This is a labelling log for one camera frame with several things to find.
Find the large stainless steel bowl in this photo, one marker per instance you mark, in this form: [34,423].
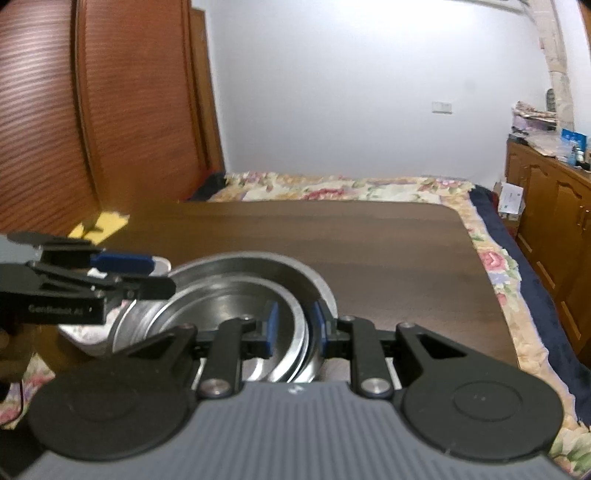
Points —
[314,288]

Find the white floral square plate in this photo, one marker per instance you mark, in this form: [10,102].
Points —
[83,340]

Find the blue box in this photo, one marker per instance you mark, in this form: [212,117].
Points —
[573,141]

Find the dark cloth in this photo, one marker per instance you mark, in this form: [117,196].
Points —
[210,187]

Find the dark blue bed sheet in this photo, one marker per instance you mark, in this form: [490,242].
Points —
[545,300]

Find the white paper box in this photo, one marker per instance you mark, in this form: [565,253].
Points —
[511,199]

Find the wooden cabinet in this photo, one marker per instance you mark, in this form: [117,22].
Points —
[549,217]

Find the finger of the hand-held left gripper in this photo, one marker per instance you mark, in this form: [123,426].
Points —
[147,288]
[124,263]

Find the white wall switch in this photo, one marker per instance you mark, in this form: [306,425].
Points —
[442,106]

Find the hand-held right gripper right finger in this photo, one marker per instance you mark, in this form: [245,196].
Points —
[322,330]

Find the cluster of small bottles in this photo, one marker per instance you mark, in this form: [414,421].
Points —
[581,157]

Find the small stainless steel bowl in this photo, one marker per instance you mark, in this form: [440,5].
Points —
[221,309]

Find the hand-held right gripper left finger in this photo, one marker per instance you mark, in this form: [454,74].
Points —
[271,330]

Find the medium stainless steel bowl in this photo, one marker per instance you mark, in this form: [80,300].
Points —
[138,318]

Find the stack of folded cloths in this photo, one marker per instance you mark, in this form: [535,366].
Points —
[533,119]

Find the beige patterned curtain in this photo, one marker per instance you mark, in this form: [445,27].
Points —
[556,55]

